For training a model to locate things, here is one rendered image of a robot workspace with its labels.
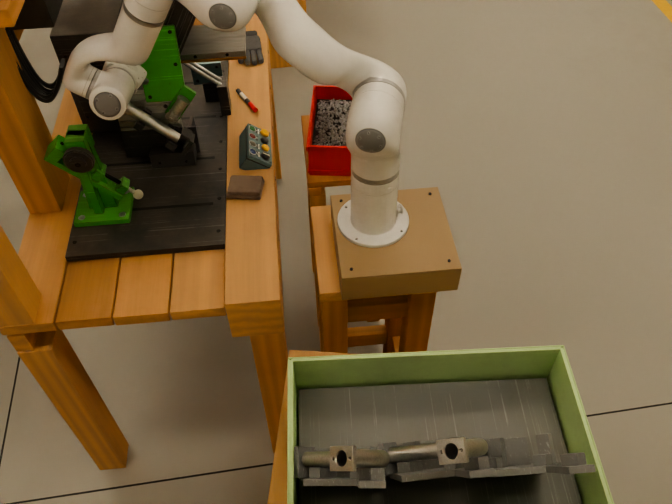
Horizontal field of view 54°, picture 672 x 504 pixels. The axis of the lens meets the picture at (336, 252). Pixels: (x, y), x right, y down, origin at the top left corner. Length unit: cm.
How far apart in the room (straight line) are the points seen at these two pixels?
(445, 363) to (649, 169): 228
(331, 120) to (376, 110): 75
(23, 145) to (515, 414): 137
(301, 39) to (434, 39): 289
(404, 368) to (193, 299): 56
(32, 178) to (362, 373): 103
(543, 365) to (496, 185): 179
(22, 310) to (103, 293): 19
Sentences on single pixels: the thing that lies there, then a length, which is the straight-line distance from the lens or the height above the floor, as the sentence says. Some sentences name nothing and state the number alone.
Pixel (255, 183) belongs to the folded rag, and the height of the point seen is 93.
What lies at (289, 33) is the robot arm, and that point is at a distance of 142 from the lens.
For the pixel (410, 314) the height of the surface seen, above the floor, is 71.
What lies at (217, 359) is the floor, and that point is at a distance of 264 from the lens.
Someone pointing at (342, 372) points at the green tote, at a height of 90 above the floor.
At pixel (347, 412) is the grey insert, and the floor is 85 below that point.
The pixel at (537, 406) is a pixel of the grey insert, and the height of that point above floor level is 85.
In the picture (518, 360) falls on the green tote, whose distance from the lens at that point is 157.
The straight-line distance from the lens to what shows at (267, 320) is 172.
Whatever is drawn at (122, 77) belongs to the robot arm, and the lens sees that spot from 171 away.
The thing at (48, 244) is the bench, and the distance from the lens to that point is 196.
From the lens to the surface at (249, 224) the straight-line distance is 182.
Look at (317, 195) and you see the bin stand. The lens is 210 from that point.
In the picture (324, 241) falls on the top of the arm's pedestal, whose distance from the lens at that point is 183.
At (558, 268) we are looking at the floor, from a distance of 300.
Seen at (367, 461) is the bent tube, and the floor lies 115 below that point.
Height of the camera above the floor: 222
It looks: 49 degrees down
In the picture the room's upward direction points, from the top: 1 degrees counter-clockwise
